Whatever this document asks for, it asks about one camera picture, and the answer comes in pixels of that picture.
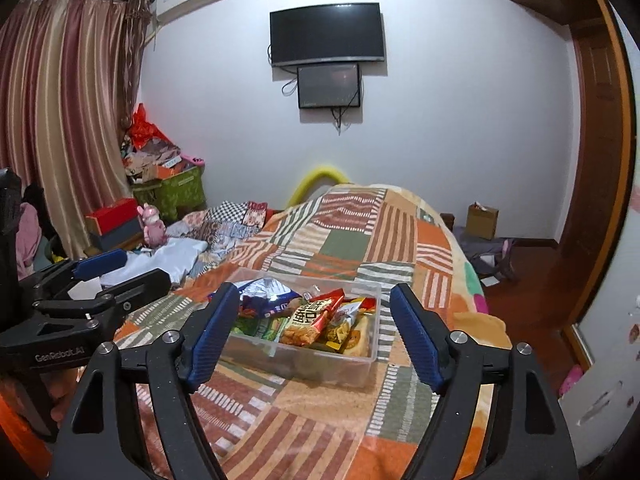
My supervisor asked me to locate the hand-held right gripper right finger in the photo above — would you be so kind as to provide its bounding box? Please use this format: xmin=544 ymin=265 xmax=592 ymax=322
xmin=389 ymin=283 xmax=581 ymax=480

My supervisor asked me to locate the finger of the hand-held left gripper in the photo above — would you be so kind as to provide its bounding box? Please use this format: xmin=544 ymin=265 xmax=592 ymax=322
xmin=32 ymin=268 xmax=172 ymax=331
xmin=30 ymin=249 xmax=128 ymax=302

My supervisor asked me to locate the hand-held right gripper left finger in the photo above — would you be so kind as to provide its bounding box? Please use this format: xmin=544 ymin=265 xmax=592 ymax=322
xmin=50 ymin=282 xmax=241 ymax=480

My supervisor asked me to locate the green snack packet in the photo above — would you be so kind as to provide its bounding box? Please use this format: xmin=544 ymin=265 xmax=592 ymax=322
xmin=232 ymin=312 xmax=281 ymax=342

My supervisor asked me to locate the cream bread slice packet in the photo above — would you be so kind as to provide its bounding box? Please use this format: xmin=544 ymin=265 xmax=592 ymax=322
xmin=345 ymin=312 xmax=378 ymax=358

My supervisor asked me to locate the white blue snack packet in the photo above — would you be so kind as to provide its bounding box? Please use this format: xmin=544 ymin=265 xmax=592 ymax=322
xmin=235 ymin=277 xmax=303 ymax=318

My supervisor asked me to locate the yellow puffed snack packet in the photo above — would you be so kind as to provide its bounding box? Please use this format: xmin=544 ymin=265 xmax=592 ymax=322
xmin=320 ymin=300 xmax=368 ymax=352

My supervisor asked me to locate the clear plastic container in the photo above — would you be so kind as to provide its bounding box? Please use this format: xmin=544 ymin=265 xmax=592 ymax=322
xmin=216 ymin=266 xmax=383 ymax=388

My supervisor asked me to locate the orange cracker packet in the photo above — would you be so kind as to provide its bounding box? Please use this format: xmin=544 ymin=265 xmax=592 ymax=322
xmin=279 ymin=297 xmax=333 ymax=346

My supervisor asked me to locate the white cloth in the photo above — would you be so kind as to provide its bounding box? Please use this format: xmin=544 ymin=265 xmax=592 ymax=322
xmin=102 ymin=237 xmax=208 ymax=286

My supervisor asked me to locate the red lidded box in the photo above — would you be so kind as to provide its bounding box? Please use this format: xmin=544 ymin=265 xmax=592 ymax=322
xmin=85 ymin=197 xmax=141 ymax=251

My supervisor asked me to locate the pink toy figure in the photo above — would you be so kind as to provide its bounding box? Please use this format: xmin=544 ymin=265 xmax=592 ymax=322
xmin=137 ymin=203 xmax=168 ymax=247

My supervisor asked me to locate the pink garment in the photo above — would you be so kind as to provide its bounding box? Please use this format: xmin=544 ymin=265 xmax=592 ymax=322
xmin=15 ymin=202 xmax=45 ymax=278

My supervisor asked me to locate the green storage box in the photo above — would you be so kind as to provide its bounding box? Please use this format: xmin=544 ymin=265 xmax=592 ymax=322
xmin=131 ymin=165 xmax=207 ymax=223

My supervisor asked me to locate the checkered patchwork quilt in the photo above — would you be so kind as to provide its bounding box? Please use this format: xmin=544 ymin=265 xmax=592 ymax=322
xmin=182 ymin=200 xmax=273 ymax=263

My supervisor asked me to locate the red snack packet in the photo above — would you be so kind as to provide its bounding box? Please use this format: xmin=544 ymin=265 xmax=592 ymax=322
xmin=310 ymin=287 xmax=347 ymax=312

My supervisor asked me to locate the dark clothes heap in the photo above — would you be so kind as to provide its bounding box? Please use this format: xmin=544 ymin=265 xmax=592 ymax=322
xmin=457 ymin=237 xmax=516 ymax=281

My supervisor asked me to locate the pile of boxes and papers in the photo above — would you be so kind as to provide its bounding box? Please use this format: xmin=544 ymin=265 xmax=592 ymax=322
xmin=122 ymin=137 xmax=206 ymax=183

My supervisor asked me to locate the striped patchwork blanket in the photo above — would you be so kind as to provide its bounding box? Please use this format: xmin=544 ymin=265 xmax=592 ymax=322
xmin=112 ymin=182 xmax=511 ymax=480

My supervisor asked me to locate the cardboard box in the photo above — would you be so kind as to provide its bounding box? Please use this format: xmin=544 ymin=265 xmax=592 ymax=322
xmin=466 ymin=202 xmax=500 ymax=240

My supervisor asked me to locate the striped pink curtain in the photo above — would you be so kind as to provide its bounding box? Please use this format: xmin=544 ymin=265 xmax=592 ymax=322
xmin=0 ymin=0 xmax=151 ymax=261

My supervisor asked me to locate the red plastic bag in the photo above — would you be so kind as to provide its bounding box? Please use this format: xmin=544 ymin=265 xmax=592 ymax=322
xmin=127 ymin=103 xmax=173 ymax=148

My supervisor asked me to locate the yellow foam tube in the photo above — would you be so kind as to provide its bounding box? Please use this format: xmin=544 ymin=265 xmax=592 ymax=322
xmin=287 ymin=165 xmax=351 ymax=208

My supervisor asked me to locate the wooden door frame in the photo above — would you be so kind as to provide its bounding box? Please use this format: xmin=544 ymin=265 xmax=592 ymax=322
xmin=555 ymin=10 xmax=636 ymax=376

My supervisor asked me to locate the small black wall monitor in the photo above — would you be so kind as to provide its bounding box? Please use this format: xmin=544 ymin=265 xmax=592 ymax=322
xmin=297 ymin=63 xmax=362 ymax=110

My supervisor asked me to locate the black wall television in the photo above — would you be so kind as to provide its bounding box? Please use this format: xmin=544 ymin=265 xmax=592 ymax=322
xmin=270 ymin=2 xmax=386 ymax=67

